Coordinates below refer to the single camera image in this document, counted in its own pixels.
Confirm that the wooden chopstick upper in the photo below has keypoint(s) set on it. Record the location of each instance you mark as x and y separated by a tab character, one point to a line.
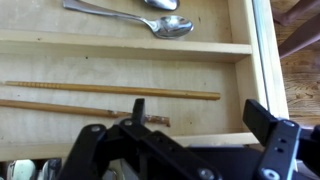
120	90

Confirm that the knives bundle in drawer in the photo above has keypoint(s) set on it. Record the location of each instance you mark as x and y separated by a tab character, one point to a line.
26	170

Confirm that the wooden chopstick lower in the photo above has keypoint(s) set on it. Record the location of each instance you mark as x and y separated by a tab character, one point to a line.
112	114

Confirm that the open wooden cutlery drawer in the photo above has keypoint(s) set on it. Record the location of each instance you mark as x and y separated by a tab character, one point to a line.
133	66

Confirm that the small silver spoon front compartment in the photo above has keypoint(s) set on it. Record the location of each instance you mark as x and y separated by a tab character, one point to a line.
166	27

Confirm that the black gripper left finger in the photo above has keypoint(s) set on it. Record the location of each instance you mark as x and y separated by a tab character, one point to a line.
154	156

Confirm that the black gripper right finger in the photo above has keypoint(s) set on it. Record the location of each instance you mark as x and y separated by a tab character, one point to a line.
280	139

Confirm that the wooden chopstick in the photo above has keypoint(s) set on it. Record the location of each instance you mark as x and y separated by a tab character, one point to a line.
120	90
112	114

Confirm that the person in red shorts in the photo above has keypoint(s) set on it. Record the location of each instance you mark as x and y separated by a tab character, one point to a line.
303	36

